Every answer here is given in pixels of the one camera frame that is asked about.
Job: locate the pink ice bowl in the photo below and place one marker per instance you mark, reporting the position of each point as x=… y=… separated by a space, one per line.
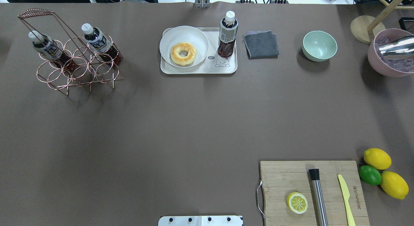
x=390 y=68

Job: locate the tea bottle lower right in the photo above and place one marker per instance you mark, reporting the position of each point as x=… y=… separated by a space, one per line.
x=48 y=47

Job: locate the white round plate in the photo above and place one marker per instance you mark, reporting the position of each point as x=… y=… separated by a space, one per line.
x=188 y=34

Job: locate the steel cylinder muddler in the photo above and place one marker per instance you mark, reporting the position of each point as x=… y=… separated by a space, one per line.
x=318 y=195

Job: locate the yellow lemon upper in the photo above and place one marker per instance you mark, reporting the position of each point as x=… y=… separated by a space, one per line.
x=377 y=158

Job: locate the steel ice scoop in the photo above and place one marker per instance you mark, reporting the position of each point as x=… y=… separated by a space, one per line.
x=402 y=48

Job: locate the aluminium frame post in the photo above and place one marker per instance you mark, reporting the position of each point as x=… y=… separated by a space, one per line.
x=202 y=3

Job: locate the tea bottle lower left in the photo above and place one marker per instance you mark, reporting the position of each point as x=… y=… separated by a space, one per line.
x=101 y=44

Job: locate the yellow lemon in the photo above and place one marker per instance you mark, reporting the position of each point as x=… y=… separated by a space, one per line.
x=377 y=158
x=394 y=185

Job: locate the tea bottle top rack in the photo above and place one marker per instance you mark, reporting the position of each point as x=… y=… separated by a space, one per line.
x=228 y=28

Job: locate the yellow lemon lower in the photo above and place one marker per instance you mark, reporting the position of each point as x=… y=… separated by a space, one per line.
x=394 y=185

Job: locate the wooden cutting board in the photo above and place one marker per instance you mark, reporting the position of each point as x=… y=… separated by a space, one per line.
x=281 y=178

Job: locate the half lemon slice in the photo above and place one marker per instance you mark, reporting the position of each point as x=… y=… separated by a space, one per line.
x=297 y=203

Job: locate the wooden mug tree stand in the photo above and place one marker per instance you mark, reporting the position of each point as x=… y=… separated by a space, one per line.
x=365 y=28

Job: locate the yellow plastic knife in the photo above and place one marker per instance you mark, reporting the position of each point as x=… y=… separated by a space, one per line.
x=346 y=196

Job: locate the mint green bowl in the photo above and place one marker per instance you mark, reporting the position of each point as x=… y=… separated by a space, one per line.
x=319 y=46

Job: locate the green lime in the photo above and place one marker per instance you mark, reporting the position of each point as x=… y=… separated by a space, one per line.
x=370 y=175

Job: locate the grey folded cloth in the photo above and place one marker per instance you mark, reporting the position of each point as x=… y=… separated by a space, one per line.
x=261 y=44

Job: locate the glazed donut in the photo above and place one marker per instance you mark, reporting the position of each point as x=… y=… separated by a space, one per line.
x=183 y=53

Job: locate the cream serving tray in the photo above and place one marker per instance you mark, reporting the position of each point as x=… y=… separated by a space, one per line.
x=212 y=64

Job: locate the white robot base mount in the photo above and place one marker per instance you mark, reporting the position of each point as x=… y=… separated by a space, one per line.
x=212 y=220

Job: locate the copper wire bottle rack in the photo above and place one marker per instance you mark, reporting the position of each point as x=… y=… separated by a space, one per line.
x=91 y=69

